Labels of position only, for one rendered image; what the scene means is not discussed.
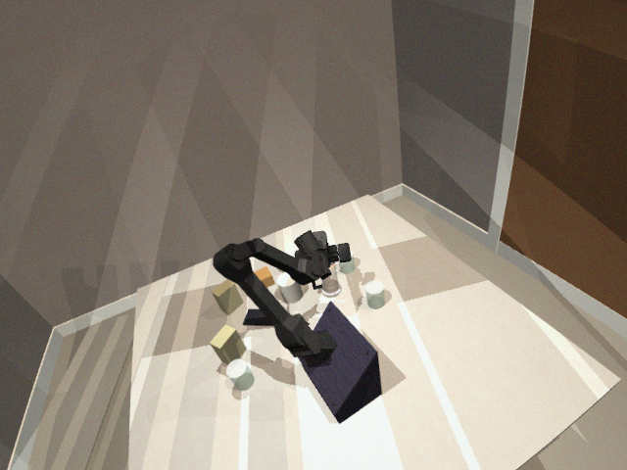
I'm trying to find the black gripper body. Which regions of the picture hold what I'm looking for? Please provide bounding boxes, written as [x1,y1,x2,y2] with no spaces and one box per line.
[295,243,352,263]

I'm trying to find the glass french press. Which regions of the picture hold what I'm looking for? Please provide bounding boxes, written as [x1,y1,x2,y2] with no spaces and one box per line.
[312,262,342,297]

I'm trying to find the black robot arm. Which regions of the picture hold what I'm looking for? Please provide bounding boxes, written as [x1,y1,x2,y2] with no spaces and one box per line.
[213,230,338,361]

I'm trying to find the orange block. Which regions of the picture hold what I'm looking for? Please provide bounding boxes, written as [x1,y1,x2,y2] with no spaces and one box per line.
[254,267,275,288]

